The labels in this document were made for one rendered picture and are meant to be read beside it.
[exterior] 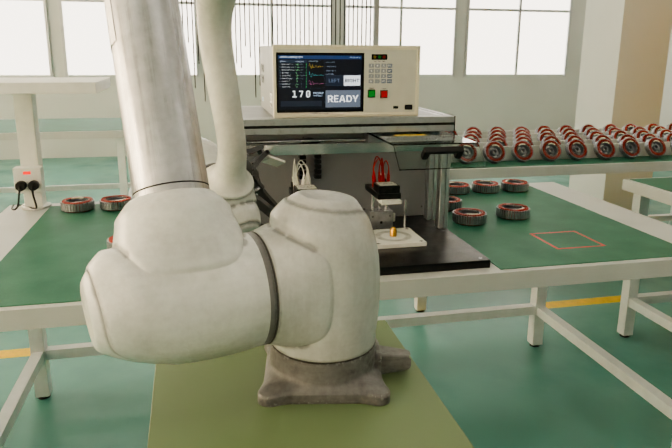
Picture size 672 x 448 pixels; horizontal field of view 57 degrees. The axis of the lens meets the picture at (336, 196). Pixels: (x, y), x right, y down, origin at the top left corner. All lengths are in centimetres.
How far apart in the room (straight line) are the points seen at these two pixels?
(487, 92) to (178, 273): 835
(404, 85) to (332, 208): 109
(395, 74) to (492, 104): 720
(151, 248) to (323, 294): 22
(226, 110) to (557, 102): 853
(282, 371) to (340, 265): 18
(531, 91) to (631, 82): 386
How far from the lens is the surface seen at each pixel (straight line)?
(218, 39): 116
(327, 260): 80
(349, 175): 198
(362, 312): 85
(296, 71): 179
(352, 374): 89
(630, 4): 552
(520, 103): 923
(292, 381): 89
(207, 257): 76
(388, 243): 173
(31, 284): 167
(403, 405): 89
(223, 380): 95
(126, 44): 88
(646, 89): 566
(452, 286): 162
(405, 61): 187
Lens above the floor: 130
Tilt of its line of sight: 13 degrees down
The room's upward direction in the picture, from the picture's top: straight up
